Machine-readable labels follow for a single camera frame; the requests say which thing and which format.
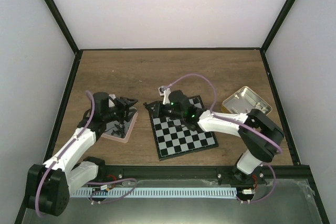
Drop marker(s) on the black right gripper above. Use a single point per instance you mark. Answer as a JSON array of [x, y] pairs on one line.
[[158, 112]]

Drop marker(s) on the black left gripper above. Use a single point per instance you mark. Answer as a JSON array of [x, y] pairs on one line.
[[126, 108]]

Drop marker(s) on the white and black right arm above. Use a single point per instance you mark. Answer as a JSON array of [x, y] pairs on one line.
[[260, 134]]

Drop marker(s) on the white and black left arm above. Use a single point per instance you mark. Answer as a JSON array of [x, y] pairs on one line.
[[49, 185]]

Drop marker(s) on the pile of black chess pieces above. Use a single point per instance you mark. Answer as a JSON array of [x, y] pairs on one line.
[[118, 130]]

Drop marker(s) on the pile of white chess pieces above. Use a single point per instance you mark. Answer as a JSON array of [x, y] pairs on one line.
[[245, 103]]

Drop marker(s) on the pink tray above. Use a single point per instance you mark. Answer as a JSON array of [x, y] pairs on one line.
[[128, 129]]

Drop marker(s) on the black and silver chessboard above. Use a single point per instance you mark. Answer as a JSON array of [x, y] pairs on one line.
[[173, 139]]

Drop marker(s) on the gold metal tin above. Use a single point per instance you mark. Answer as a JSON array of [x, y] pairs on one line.
[[227, 104]]

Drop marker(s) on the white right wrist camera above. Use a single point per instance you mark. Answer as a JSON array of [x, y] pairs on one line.
[[164, 92]]

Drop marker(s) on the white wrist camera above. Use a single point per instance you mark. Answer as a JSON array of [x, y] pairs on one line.
[[164, 92], [111, 100]]

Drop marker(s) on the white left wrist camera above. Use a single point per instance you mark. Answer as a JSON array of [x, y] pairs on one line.
[[111, 100]]

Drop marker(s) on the light blue slotted cable duct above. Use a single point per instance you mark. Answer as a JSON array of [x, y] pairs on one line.
[[221, 193]]

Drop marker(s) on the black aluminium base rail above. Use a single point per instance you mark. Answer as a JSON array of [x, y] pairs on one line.
[[224, 174]]

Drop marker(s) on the black frame post left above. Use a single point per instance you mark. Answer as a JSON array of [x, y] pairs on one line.
[[62, 25]]

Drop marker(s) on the black frame post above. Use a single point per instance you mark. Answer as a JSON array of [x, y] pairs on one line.
[[62, 25], [277, 24]]

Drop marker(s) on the black frame post right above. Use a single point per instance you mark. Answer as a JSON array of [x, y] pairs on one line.
[[277, 24]]

